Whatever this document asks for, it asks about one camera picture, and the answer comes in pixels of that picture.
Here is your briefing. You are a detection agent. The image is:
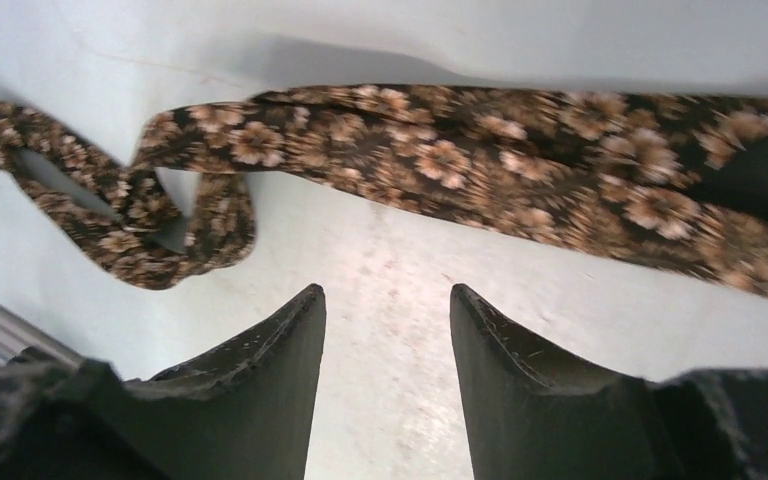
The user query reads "brown floral tie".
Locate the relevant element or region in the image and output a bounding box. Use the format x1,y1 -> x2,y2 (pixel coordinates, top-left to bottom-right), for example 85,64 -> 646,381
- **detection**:
0,83 -> 768,299

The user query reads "aluminium frame rail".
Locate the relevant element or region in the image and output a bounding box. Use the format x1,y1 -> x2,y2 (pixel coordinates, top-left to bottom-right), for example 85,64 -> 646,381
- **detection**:
0,304 -> 85,368

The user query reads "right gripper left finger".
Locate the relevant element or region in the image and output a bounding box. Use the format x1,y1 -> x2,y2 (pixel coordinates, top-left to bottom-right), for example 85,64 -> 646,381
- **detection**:
125,284 -> 327,479

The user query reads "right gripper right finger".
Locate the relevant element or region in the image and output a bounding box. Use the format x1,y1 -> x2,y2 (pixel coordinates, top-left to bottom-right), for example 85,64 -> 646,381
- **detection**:
449,283 -> 683,479

